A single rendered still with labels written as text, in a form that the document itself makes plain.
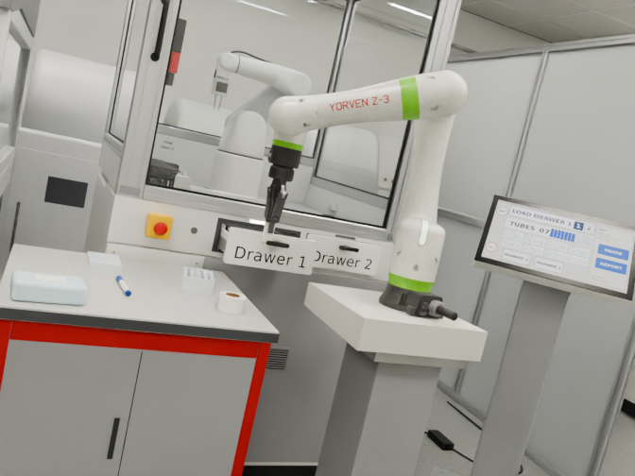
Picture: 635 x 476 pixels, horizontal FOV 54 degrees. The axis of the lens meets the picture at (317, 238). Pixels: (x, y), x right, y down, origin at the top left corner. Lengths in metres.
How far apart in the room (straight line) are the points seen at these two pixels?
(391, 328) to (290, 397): 0.85
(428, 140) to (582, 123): 1.61
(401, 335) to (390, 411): 0.26
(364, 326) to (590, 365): 1.75
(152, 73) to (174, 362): 0.89
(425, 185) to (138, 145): 0.86
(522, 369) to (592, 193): 1.12
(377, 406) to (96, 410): 0.70
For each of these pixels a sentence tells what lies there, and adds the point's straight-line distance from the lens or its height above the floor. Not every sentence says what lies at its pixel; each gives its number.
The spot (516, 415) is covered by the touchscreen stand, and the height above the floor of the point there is 0.44.
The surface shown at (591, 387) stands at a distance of 3.09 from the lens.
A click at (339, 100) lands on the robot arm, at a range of 1.69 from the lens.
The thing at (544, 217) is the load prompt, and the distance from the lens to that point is 2.39.
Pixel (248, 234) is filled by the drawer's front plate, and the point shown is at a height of 0.92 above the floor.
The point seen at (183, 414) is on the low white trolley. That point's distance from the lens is 1.54.
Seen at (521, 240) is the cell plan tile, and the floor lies 1.06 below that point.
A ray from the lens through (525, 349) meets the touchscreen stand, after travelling 2.39.
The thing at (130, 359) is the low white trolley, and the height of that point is 0.66.
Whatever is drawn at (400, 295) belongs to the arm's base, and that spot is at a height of 0.88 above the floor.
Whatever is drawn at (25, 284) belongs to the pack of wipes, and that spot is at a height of 0.80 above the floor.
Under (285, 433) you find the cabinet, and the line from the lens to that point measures 2.36.
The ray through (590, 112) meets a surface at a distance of 3.34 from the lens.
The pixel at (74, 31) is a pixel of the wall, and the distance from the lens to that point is 5.17.
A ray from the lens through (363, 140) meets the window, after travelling 2.18.
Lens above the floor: 1.19
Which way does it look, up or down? 7 degrees down
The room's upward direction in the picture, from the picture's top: 13 degrees clockwise
